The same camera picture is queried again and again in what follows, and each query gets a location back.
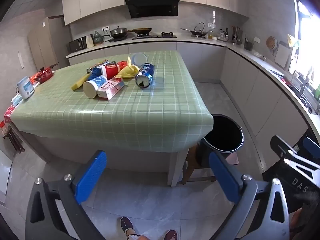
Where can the yellow hanging cloth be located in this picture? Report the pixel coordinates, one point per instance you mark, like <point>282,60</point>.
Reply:
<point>292,40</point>

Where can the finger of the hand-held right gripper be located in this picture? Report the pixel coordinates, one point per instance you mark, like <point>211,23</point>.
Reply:
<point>280,145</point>
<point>312,145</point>

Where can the red paper cup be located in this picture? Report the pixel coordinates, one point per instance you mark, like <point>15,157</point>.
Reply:
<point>110,71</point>

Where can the wok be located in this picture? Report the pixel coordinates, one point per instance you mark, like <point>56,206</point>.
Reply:
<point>142,30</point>

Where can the person's right shoe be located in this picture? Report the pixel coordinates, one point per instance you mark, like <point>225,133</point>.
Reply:
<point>171,235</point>

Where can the gas stove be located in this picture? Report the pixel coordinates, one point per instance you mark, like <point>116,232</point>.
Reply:
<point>160,35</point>

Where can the red packages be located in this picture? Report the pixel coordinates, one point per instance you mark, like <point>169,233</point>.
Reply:
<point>8,112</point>

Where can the red white carton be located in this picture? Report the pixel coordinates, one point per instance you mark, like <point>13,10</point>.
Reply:
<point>110,88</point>

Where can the blue cloth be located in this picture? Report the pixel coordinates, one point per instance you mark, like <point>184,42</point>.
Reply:
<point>94,76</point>

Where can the pale blue pack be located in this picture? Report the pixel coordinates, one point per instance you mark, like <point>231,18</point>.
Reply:
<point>17,101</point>

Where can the black chopstick holder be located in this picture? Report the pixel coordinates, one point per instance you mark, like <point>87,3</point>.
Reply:
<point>248,45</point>

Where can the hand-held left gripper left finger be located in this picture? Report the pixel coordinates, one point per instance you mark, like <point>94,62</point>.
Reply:
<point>91,177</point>

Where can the white paper cup blue print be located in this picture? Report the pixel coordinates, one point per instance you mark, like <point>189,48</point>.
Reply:
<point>93,86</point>

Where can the person's left shoe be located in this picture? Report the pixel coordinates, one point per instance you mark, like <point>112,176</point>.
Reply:
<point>127,226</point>

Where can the blue soda can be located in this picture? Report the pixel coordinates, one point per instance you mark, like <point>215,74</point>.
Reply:
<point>145,73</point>

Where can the upper wall cabinets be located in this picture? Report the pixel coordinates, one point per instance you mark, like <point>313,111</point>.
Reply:
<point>100,0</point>

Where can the person's shoe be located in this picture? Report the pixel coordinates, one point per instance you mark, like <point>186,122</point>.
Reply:
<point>127,226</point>
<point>171,235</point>

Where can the green teapot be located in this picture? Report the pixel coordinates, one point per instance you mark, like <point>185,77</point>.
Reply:
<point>97,38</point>

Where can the utensil holder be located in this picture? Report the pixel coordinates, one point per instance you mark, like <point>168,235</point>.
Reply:
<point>236,36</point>

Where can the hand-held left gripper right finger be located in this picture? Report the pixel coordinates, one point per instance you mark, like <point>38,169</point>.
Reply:
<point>225,180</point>

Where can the wall outlet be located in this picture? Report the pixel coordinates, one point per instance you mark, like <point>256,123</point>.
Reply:
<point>106,28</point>

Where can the white small appliance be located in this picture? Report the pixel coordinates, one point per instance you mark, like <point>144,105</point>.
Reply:
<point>25,87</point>

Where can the white jug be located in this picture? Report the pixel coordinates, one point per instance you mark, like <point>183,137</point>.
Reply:
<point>90,41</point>

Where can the red wrapper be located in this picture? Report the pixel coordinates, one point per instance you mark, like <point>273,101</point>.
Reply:
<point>122,64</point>

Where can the printed metal can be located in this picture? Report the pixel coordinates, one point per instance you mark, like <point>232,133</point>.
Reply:
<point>97,67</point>

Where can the window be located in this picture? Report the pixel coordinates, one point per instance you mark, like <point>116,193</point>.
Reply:
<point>307,42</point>

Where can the red snack packets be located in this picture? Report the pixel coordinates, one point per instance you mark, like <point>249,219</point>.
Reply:
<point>43,75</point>

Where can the round bamboo trivet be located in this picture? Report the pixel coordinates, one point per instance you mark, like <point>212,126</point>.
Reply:
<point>271,42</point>

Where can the black microwave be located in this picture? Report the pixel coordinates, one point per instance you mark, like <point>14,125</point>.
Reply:
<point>78,44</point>

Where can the dark glass bottle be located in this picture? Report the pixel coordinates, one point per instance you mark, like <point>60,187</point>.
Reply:
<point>226,33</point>

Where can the wooden stool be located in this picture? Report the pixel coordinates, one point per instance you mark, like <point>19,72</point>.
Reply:
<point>191,166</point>

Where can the black range hood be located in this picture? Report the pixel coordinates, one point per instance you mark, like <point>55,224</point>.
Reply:
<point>152,6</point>

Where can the black bucket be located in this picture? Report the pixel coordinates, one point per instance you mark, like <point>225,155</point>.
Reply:
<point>222,135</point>

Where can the dark wooden chair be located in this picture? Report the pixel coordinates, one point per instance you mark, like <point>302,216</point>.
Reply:
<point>15,142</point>

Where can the white cutting board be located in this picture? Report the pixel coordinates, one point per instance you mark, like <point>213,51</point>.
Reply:
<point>283,55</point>

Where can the pot with lid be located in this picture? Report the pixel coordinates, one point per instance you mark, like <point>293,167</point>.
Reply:
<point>118,32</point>

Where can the kitchen faucet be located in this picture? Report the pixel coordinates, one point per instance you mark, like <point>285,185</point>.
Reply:
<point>303,82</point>

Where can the yellow wrapper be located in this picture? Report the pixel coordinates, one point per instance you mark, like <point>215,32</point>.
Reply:
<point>127,72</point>

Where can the green bottle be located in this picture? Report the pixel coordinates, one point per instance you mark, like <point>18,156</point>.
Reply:
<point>317,90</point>

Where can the oil bottle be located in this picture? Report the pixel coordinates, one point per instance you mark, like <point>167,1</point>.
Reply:
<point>211,35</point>

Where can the beige tall cabinet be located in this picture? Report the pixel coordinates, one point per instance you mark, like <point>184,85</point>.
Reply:
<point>41,42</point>

